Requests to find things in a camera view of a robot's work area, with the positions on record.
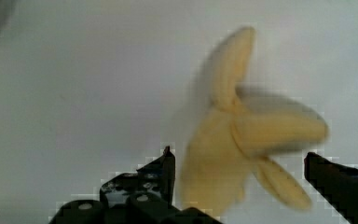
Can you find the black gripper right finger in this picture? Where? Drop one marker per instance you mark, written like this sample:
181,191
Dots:
337,183

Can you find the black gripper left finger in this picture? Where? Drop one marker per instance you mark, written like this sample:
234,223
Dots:
142,197

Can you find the peeled yellow toy banana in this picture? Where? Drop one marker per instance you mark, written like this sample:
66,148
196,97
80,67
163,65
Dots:
233,141

